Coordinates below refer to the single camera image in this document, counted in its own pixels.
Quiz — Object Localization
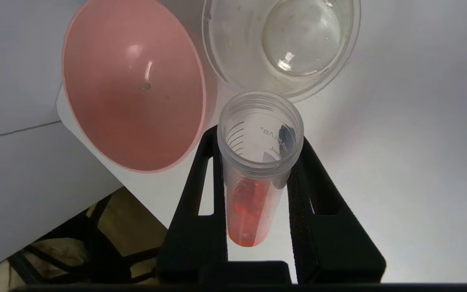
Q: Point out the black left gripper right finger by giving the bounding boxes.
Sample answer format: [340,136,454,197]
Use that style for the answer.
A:
[286,136,387,284]

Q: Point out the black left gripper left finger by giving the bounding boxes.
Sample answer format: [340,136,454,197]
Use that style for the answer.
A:
[156,125,229,284]

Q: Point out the red pigment test tube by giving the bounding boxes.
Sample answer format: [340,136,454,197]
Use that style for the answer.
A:
[216,91,305,248]

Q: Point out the clear glass beaker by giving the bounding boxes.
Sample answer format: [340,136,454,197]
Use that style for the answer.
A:
[201,0,362,103]

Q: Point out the black office chair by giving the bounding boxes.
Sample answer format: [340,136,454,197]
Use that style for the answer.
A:
[0,187,169,292]

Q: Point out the pink plastic bowl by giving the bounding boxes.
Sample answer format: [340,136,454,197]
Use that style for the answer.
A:
[62,0,218,174]

